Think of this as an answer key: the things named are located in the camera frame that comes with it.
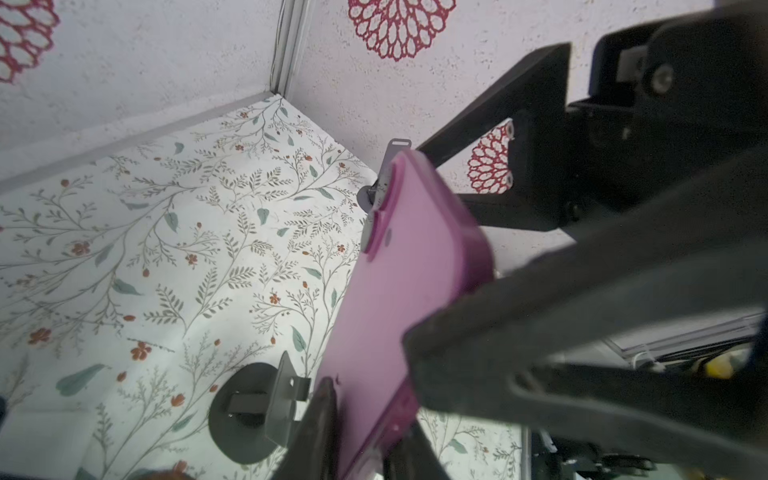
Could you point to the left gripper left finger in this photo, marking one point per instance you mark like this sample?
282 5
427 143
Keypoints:
313 452

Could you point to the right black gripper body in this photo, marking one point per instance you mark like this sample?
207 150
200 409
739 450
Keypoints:
663 168

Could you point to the purple case phone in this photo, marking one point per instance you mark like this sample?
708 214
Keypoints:
421 250

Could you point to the grey stand middle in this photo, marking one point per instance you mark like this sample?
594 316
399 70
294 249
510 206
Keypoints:
372 198

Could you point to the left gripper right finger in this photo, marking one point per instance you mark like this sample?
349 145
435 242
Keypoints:
413 458

